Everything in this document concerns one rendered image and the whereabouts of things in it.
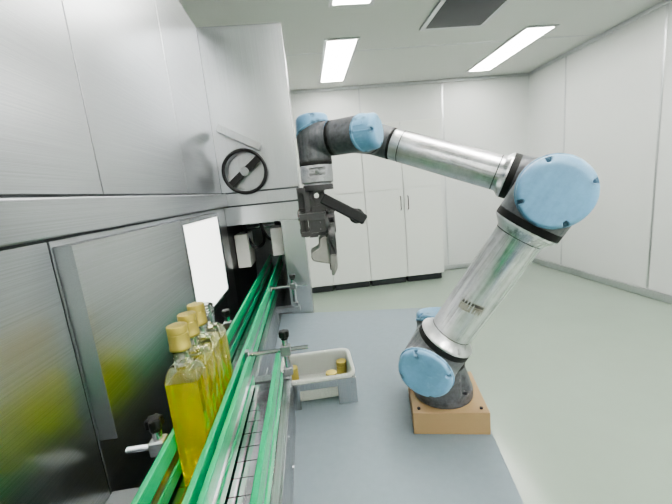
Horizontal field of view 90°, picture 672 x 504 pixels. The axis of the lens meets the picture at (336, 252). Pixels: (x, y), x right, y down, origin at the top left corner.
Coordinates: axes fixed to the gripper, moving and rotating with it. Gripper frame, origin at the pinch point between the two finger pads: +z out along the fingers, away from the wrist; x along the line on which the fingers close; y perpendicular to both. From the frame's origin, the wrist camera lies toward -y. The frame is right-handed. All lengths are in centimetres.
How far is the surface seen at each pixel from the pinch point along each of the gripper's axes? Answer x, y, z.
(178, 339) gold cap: 24.1, 29.3, 3.9
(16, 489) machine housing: 41, 45, 14
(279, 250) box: -100, 22, 11
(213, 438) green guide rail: 26.2, 25.8, 21.9
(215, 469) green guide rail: 33.3, 23.6, 22.0
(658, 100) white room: -225, -330, -71
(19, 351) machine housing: 35, 45, -2
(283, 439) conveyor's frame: 18.7, 15.1, 30.1
